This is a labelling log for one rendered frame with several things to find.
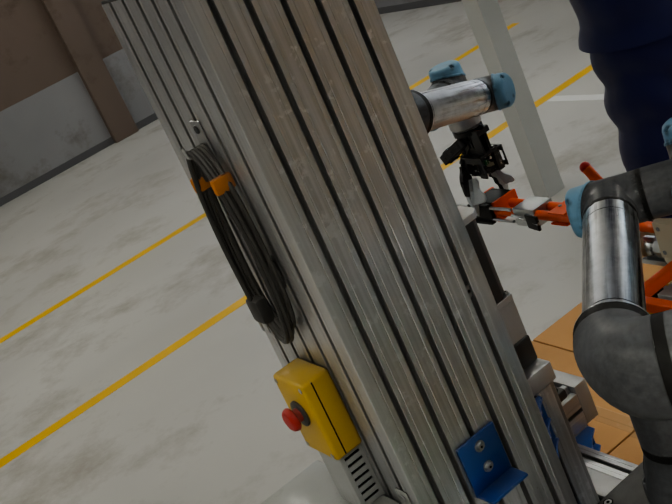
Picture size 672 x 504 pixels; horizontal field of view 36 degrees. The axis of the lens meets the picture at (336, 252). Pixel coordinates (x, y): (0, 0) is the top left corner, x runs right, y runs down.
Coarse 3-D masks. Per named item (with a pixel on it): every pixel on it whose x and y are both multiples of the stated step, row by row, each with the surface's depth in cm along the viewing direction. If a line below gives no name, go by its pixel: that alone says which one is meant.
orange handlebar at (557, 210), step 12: (516, 204) 241; (552, 204) 231; (564, 204) 227; (540, 216) 229; (552, 216) 226; (564, 216) 223; (648, 228) 204; (660, 276) 183; (648, 288) 182; (660, 288) 183; (648, 300) 177; (660, 300) 176
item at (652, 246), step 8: (648, 240) 208; (656, 240) 207; (648, 248) 208; (656, 248) 207; (648, 256) 212; (656, 256) 209; (656, 264) 210; (664, 264) 208; (664, 288) 198; (664, 296) 195
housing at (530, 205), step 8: (528, 200) 236; (536, 200) 234; (544, 200) 233; (512, 208) 236; (520, 208) 234; (528, 208) 232; (536, 208) 231; (544, 208) 232; (520, 216) 235; (520, 224) 236
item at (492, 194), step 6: (486, 192) 248; (492, 192) 247; (498, 192) 245; (504, 192) 244; (510, 192) 243; (486, 198) 245; (492, 198) 244; (498, 198) 242; (504, 198) 242; (492, 204) 241; (498, 204) 242; (504, 204) 243; (492, 210) 242; (498, 216) 242; (504, 216) 243
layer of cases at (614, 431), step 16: (656, 272) 323; (560, 320) 321; (544, 336) 316; (560, 336) 312; (544, 352) 308; (560, 352) 304; (560, 368) 297; (576, 368) 293; (608, 416) 268; (624, 416) 265; (608, 432) 262; (624, 432) 259; (608, 448) 256; (624, 448) 254; (640, 448) 251
